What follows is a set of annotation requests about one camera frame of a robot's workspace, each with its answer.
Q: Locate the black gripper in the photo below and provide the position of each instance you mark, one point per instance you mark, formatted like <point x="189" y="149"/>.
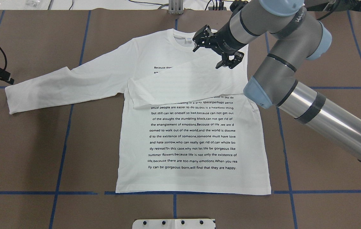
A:
<point x="226" y="41"/>

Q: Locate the white long-sleeve printed shirt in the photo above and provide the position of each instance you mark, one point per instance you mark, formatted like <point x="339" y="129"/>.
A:
<point x="186" y="126"/>

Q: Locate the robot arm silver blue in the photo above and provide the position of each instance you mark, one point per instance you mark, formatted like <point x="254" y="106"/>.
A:
<point x="299" y="38"/>

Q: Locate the white camera mast with base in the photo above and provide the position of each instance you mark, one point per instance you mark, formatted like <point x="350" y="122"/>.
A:
<point x="174" y="224"/>

